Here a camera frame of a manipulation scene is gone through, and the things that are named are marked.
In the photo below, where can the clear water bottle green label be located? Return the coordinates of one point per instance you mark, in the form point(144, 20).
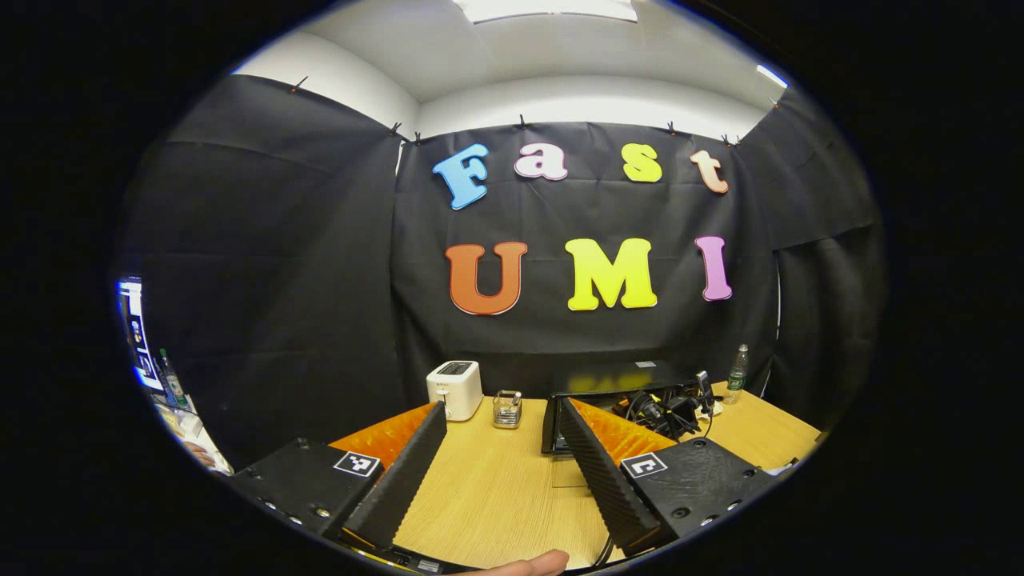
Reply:
point(737, 376)

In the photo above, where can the black backdrop cloth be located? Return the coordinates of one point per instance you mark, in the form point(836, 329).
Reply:
point(304, 264)

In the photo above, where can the clear square utensil holder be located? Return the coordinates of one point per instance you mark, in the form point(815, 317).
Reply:
point(507, 410)

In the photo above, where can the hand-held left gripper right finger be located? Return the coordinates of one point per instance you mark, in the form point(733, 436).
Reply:
point(604, 484)

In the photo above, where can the white wall poster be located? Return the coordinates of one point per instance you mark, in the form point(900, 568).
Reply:
point(136, 328)

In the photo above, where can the small ceiling light strip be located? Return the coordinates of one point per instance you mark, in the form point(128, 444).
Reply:
point(772, 76)

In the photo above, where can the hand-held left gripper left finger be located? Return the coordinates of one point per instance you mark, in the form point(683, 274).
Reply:
point(400, 472)

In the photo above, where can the white toaster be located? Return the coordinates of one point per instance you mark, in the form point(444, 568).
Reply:
point(454, 390)

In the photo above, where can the black electric oven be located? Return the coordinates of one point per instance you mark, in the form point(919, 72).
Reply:
point(616, 378)

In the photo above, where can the long ceiling light panel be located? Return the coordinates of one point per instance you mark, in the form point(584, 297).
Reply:
point(552, 8)

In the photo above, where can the green drink bottle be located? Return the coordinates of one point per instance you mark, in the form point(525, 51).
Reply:
point(173, 380)

